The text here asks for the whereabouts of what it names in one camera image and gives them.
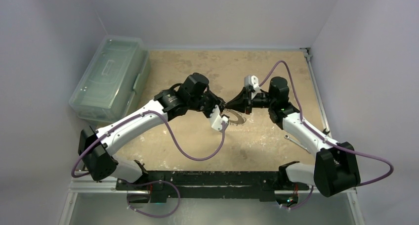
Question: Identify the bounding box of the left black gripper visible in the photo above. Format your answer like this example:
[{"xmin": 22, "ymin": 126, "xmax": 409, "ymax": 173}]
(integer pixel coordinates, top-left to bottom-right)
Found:
[{"xmin": 188, "ymin": 89, "xmax": 224, "ymax": 120}]

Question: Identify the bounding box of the large keyring with keys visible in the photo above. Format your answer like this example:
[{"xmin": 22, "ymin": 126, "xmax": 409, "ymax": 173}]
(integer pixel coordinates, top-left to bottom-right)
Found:
[{"xmin": 221, "ymin": 109, "xmax": 247, "ymax": 126}]

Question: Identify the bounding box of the translucent green plastic storage box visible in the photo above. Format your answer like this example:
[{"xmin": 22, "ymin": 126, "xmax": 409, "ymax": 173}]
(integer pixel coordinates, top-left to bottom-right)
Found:
[{"xmin": 69, "ymin": 35, "xmax": 151, "ymax": 124}]

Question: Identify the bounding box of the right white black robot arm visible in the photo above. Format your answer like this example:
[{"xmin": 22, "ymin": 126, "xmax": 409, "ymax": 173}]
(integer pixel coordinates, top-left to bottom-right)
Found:
[{"xmin": 225, "ymin": 76, "xmax": 361, "ymax": 197}]

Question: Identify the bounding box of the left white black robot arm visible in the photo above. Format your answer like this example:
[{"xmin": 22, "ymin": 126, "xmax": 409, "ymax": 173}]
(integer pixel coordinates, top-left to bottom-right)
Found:
[{"xmin": 75, "ymin": 73, "xmax": 229, "ymax": 190}]

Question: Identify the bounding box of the silver wrench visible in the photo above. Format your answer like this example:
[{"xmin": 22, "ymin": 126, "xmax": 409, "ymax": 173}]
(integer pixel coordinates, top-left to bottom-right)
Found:
[{"xmin": 284, "ymin": 135, "xmax": 310, "ymax": 153}]

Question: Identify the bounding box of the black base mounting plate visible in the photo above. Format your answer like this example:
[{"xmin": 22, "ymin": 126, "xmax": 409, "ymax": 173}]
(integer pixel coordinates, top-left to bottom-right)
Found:
[{"xmin": 116, "ymin": 171, "xmax": 309, "ymax": 203}]

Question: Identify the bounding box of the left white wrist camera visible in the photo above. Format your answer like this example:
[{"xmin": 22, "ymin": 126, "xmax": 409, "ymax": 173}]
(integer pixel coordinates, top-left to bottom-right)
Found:
[{"xmin": 209, "ymin": 105, "xmax": 229, "ymax": 131}]

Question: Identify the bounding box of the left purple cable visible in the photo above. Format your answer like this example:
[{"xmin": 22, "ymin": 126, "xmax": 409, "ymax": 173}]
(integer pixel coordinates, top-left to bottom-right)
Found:
[{"xmin": 71, "ymin": 110, "xmax": 228, "ymax": 218}]

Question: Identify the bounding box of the purple cable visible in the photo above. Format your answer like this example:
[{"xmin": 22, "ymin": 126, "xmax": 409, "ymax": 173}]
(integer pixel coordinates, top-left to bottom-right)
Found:
[
  {"xmin": 71, "ymin": 110, "xmax": 228, "ymax": 218},
  {"xmin": 258, "ymin": 60, "xmax": 394, "ymax": 211}
]

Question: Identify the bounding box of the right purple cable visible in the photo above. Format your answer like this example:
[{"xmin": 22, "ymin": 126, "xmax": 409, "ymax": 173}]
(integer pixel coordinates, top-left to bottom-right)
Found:
[{"xmin": 258, "ymin": 60, "xmax": 394, "ymax": 211}]

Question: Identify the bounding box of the aluminium frame rail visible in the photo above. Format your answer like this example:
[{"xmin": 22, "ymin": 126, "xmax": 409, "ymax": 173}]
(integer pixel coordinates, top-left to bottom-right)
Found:
[{"xmin": 58, "ymin": 48, "xmax": 366, "ymax": 225}]

